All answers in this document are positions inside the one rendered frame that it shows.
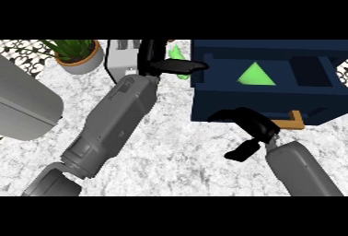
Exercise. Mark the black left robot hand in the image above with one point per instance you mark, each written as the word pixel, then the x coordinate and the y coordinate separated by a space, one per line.
pixel 156 63

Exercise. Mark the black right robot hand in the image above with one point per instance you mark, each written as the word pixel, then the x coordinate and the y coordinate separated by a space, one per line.
pixel 253 124

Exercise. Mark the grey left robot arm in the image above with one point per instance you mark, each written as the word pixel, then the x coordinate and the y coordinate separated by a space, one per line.
pixel 115 120

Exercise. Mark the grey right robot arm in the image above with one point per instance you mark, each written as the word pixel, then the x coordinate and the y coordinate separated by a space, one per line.
pixel 303 173

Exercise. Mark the green cone cup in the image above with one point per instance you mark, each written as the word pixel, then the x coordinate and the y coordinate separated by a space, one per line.
pixel 255 75

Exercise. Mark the potted green plant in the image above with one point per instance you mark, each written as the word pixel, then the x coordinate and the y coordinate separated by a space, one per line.
pixel 75 55

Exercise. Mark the grey rounded appliance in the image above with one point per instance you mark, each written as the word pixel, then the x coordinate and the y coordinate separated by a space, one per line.
pixel 25 104

